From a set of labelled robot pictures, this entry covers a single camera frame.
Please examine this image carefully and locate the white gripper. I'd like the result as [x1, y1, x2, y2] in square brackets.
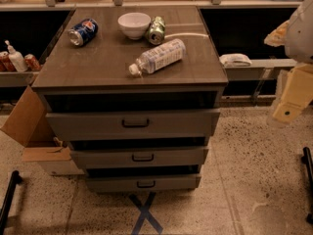
[264, 21, 313, 126]

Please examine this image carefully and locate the grey bottom drawer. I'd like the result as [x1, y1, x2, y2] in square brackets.
[86, 173, 201, 193]

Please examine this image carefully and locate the grey drawer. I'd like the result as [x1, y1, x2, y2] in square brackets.
[70, 147, 208, 169]
[46, 110, 220, 141]
[86, 173, 201, 193]

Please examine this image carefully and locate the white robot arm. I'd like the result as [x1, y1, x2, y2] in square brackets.
[264, 0, 313, 127]

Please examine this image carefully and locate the grey top drawer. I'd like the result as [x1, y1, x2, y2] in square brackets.
[46, 110, 220, 141]

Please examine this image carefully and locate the grey drawer cabinet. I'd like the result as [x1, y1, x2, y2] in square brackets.
[32, 6, 228, 180]

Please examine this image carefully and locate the grey middle drawer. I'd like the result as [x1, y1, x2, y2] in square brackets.
[70, 147, 208, 169]

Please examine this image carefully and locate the open cardboard box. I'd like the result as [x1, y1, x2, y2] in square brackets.
[1, 86, 83, 176]

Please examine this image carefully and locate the grey right shelf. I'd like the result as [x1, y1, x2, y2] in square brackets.
[225, 59, 296, 81]

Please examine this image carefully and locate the grey shelf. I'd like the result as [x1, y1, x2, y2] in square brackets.
[225, 59, 296, 81]
[0, 71, 39, 88]

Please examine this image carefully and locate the folded white cloth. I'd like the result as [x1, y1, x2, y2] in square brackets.
[219, 53, 252, 67]

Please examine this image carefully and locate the black right base leg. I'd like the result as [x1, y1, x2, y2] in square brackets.
[301, 147, 313, 224]

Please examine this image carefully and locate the black base leg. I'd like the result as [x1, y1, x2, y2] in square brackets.
[0, 170, 22, 235]
[301, 147, 313, 224]

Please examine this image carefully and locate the clear plastic water bottle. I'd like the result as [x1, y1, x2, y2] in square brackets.
[128, 38, 186, 75]

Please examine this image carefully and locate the green soda can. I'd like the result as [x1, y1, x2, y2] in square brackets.
[146, 16, 165, 45]

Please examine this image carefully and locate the white bowl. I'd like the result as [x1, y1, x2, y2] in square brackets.
[117, 13, 151, 40]

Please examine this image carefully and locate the blue pepsi can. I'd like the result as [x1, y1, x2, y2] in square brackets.
[67, 19, 98, 46]

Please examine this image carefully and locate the red soda can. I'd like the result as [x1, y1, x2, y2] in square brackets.
[24, 54, 41, 71]

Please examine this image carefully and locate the white pump bottle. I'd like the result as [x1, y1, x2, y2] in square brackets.
[5, 40, 28, 72]

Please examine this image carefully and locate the grey left shelf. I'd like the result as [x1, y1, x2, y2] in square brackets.
[0, 71, 39, 88]

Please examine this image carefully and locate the red can at edge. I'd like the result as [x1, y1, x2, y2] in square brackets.
[0, 51, 16, 71]

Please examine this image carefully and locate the black left base leg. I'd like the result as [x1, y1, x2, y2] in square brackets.
[0, 170, 22, 235]

